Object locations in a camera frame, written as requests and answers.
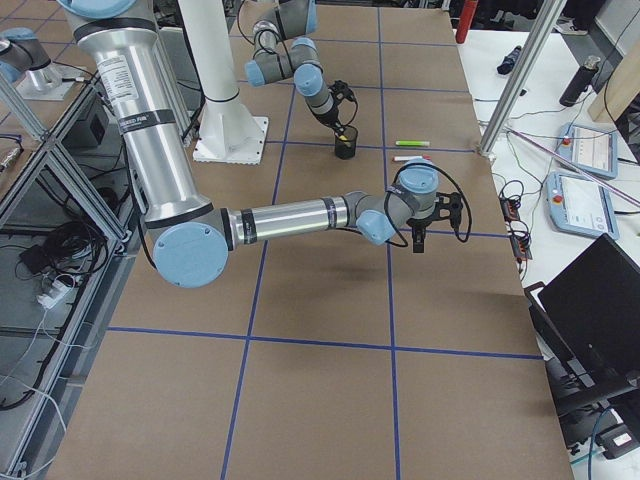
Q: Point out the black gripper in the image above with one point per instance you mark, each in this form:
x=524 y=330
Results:
x=417 y=224
x=332 y=120

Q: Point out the green marker pen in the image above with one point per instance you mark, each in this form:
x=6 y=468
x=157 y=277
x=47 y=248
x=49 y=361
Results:
x=412 y=144

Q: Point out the red capped white marker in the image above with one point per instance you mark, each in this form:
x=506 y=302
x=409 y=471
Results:
x=408 y=158

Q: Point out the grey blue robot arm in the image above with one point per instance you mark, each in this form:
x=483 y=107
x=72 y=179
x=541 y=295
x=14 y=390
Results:
x=283 y=50
x=192 y=238

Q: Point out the black mesh pen holder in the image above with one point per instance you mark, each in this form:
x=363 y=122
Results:
x=346 y=150

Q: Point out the near blue teach pendant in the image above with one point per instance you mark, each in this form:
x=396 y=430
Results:
x=580 y=206

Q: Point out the blue teach pendant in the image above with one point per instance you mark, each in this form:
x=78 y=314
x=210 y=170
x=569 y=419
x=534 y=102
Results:
x=580 y=206
x=592 y=149

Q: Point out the black laptop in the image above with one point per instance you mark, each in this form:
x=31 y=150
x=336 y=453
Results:
x=594 y=305

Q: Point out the far blue teach pendant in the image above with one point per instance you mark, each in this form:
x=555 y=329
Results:
x=592 y=149

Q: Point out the black water bottle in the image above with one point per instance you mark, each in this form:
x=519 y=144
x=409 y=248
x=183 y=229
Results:
x=580 y=81

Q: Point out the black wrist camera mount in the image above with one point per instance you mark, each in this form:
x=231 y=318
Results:
x=449 y=206
x=340 y=91

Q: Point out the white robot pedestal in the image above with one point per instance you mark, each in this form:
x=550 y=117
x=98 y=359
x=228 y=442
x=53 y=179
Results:
x=228 y=132

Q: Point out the aluminium frame post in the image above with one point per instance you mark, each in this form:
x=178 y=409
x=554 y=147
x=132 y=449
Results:
x=541 y=29

